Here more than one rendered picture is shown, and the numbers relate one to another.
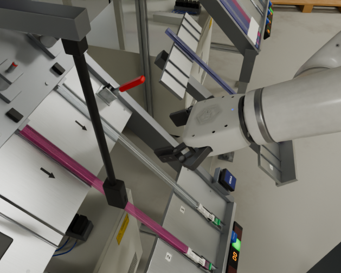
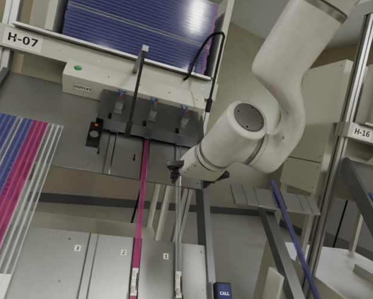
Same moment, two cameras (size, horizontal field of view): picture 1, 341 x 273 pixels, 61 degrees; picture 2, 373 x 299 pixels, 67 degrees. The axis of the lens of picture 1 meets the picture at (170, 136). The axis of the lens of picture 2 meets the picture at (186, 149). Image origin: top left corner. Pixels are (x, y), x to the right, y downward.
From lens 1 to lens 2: 0.70 m
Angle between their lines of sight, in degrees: 67
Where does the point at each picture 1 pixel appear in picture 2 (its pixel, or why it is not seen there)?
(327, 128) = (214, 133)
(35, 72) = (168, 124)
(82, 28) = (144, 48)
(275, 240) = not seen: outside the picture
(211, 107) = not seen: hidden behind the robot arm
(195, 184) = (195, 266)
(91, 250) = not seen: hidden behind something
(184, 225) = (154, 263)
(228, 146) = (188, 158)
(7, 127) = (138, 123)
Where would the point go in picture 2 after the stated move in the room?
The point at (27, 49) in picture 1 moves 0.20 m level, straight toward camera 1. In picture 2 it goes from (174, 120) to (137, 108)
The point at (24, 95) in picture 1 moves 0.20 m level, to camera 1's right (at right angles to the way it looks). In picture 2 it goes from (155, 124) to (187, 130)
